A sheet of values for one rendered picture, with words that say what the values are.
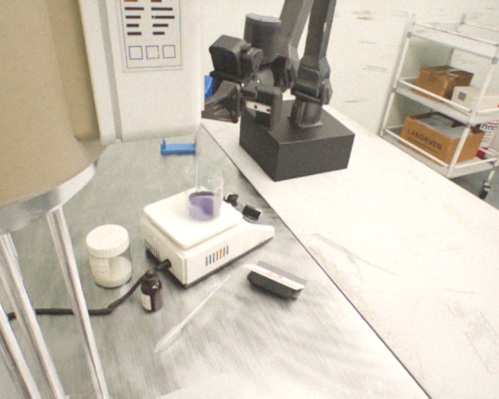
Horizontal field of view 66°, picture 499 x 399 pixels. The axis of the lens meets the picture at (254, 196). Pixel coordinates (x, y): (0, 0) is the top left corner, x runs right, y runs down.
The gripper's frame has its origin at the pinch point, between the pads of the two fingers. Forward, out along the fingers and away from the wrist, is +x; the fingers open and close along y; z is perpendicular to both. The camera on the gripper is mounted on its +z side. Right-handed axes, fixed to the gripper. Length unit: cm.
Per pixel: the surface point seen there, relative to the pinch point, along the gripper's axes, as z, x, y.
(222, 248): -21.3, 3.5, 6.0
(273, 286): -24.4, 3.3, 15.5
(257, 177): -26.0, -26.8, -3.4
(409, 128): -79, -230, 14
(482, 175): -115, -269, 72
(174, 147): -25.1, -26.2, -26.9
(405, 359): -26.1, 4.1, 36.2
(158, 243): -21.1, 8.1, -3.0
